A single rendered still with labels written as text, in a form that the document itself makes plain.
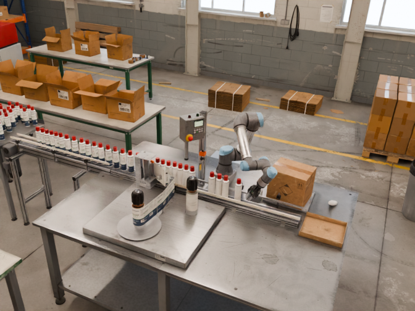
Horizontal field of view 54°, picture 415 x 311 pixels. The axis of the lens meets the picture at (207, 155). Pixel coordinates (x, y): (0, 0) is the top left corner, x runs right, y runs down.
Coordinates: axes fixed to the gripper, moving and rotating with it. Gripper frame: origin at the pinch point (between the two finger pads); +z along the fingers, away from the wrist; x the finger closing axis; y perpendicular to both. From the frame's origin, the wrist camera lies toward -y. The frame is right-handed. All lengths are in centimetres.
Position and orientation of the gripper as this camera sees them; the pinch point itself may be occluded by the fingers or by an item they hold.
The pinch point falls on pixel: (247, 197)
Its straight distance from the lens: 312.5
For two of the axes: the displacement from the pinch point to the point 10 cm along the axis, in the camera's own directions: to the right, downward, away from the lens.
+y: -4.1, 4.2, -8.1
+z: -4.8, 6.5, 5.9
